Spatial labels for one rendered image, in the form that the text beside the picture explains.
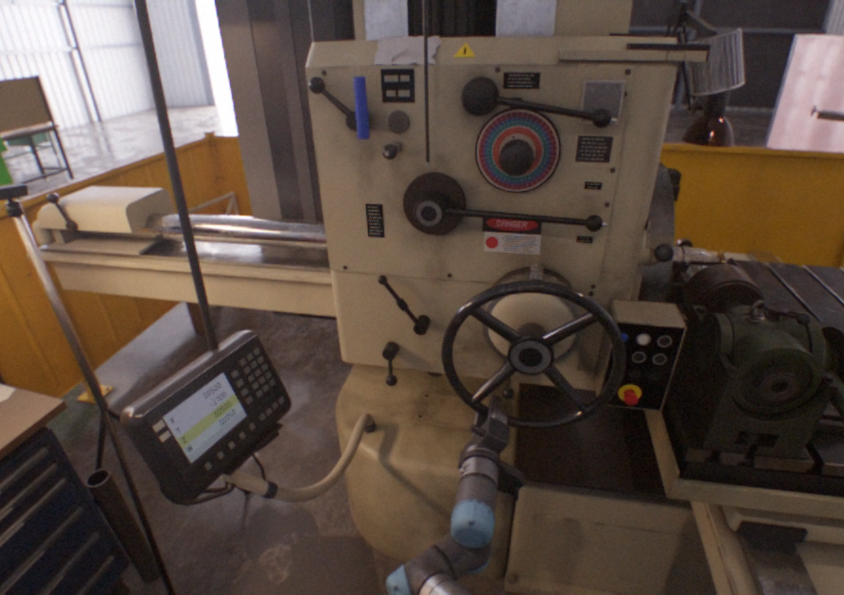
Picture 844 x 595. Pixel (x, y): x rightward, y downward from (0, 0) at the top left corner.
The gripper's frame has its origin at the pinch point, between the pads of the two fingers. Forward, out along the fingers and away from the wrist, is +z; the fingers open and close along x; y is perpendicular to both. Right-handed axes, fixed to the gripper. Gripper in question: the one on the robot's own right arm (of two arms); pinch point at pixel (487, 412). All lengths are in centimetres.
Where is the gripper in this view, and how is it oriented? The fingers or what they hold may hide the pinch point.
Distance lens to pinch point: 111.2
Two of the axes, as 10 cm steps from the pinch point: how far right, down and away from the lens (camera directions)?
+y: -8.8, -4.7, -0.5
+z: 2.1, -4.8, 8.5
